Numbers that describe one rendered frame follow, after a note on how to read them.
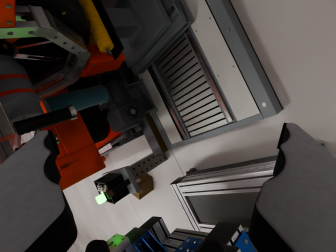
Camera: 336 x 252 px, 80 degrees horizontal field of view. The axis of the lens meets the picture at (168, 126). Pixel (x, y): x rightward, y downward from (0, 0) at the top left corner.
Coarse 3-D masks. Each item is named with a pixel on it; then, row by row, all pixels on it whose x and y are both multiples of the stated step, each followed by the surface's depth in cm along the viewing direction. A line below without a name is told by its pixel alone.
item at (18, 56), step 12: (0, 48) 72; (12, 48) 71; (24, 48) 90; (36, 48) 89; (48, 48) 87; (60, 48) 83; (24, 60) 90; (36, 60) 90; (48, 60) 85; (60, 60) 86; (36, 72) 90; (48, 72) 90
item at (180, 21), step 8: (168, 0) 94; (176, 0) 92; (168, 8) 94; (176, 8) 90; (184, 8) 94; (168, 16) 94; (176, 16) 94; (184, 16) 92; (176, 24) 96; (184, 24) 93; (168, 32) 101; (176, 32) 98; (160, 40) 106; (168, 40) 102; (152, 48) 112; (160, 48) 108; (144, 56) 119; (152, 56) 113; (136, 64) 127; (144, 64) 120; (136, 72) 127
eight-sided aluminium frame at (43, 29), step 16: (16, 16) 50; (32, 16) 51; (48, 16) 54; (0, 32) 47; (16, 32) 49; (32, 32) 52; (48, 32) 54; (64, 32) 60; (64, 48) 64; (80, 48) 68; (80, 64) 79; (48, 80) 89; (64, 80) 88
